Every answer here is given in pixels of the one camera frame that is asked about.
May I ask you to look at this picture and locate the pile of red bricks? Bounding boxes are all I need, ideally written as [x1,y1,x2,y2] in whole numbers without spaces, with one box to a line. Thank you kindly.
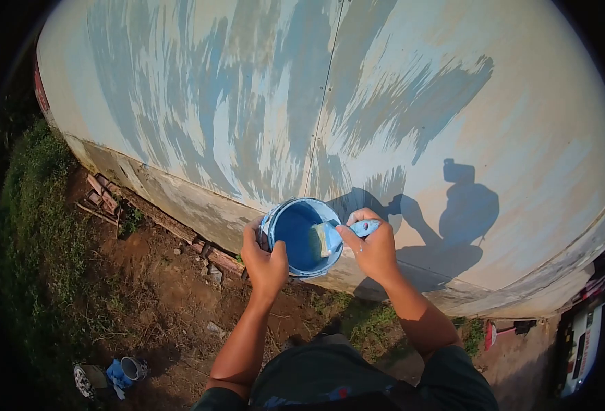
[74,174,124,227]

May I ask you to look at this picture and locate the person's right hand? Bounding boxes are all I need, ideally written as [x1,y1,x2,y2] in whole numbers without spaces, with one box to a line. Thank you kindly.
[335,208,402,284]

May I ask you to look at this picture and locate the blue cloth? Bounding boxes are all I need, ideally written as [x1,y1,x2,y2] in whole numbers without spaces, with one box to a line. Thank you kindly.
[106,359,134,391]

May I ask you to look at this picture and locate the white paint can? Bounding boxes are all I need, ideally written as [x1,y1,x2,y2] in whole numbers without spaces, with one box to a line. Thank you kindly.
[120,357,149,382]

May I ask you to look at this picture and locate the person's left hand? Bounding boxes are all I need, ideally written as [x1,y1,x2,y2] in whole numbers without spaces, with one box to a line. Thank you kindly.
[240,216,290,302]

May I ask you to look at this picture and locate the person's left fingers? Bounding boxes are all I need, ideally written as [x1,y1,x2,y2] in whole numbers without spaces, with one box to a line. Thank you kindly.
[242,216,265,252]

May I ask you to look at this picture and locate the round paint can lid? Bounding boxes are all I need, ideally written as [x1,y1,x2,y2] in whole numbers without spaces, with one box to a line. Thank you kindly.
[73,364,109,400]

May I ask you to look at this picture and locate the person's body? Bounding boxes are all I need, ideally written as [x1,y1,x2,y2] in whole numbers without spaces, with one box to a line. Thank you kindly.
[192,334,499,411]

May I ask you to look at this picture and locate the person's legs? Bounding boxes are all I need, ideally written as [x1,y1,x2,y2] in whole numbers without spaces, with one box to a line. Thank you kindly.
[280,321,354,352]

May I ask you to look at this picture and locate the person's right thumb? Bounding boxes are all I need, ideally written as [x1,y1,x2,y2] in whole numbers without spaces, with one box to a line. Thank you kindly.
[335,224,363,253]

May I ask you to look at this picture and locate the person's right fingers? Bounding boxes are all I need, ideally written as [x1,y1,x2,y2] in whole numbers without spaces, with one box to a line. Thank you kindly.
[347,208,385,228]

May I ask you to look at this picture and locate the person's left thumb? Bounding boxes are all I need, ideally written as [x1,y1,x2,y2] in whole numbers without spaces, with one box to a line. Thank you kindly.
[271,240,289,268]

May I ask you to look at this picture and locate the red and white tool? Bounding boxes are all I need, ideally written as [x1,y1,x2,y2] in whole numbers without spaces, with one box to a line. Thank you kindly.
[483,319,538,351]

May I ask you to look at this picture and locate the blue paint bucket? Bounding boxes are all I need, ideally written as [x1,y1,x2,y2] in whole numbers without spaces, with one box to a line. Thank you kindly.
[257,198,345,280]

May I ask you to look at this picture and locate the white vehicle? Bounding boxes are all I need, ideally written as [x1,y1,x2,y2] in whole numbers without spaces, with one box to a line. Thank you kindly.
[557,262,605,399]

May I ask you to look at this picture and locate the blue paint brush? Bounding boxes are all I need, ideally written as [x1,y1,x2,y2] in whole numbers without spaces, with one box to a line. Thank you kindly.
[310,219,383,258]

